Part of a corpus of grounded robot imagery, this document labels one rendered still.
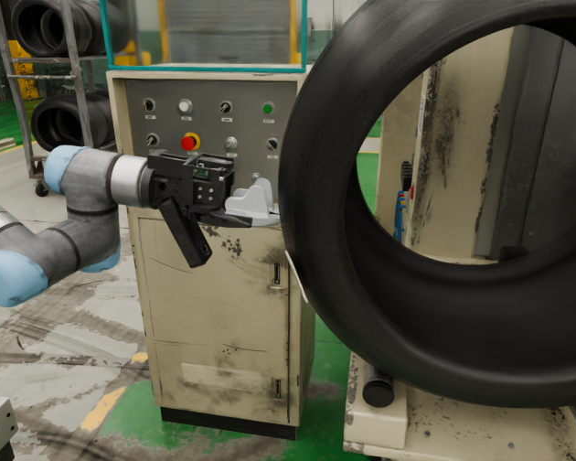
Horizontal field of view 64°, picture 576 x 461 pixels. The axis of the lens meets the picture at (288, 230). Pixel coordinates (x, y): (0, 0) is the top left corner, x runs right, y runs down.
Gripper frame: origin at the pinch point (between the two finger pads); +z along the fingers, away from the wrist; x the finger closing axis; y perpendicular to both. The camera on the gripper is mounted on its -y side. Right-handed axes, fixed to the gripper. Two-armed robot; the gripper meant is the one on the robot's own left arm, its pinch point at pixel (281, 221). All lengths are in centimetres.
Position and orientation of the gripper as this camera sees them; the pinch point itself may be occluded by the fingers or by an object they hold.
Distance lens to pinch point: 67.3
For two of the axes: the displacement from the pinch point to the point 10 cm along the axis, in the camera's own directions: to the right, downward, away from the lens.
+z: 9.8, 1.8, -1.2
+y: 1.2, -9.1, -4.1
